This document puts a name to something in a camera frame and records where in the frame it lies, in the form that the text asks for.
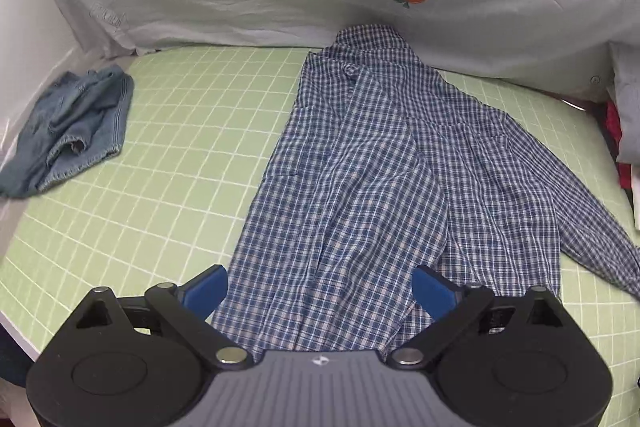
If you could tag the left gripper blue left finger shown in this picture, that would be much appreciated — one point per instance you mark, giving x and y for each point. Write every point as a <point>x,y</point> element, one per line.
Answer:
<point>203,294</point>

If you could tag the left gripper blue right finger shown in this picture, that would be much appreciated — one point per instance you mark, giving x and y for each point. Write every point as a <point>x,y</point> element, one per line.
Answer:
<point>436,295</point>

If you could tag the blue plaid shirt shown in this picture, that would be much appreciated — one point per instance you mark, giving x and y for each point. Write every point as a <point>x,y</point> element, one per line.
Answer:
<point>384,166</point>

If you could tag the blue denim shorts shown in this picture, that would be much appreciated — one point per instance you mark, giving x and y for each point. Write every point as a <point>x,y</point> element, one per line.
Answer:
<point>78,122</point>

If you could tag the red plaid garment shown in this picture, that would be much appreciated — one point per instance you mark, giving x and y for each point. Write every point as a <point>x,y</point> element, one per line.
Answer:
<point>614,131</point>

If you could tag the grey folded sweatshirt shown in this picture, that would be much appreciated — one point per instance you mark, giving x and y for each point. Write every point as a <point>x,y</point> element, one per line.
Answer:
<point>627,96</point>

